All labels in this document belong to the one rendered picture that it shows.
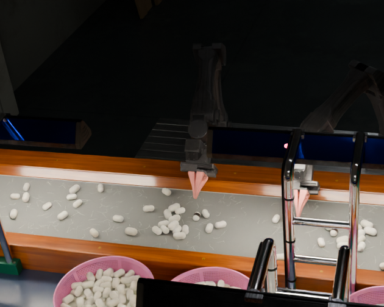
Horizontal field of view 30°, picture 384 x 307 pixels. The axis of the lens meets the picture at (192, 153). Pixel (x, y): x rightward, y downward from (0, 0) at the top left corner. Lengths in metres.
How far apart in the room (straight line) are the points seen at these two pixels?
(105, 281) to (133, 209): 0.31
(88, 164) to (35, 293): 0.52
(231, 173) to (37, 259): 0.64
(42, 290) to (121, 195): 0.40
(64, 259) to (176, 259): 0.34
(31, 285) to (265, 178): 0.77
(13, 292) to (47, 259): 0.13
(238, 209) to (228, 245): 0.16
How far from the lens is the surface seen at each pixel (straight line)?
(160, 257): 1.97
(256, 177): 2.22
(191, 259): 1.95
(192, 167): 2.07
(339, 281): 1.35
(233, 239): 2.03
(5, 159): 2.53
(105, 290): 1.94
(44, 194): 2.35
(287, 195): 1.68
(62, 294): 1.96
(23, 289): 2.12
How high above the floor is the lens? 2.06
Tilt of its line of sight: 33 degrees down
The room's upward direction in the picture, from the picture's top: 7 degrees counter-clockwise
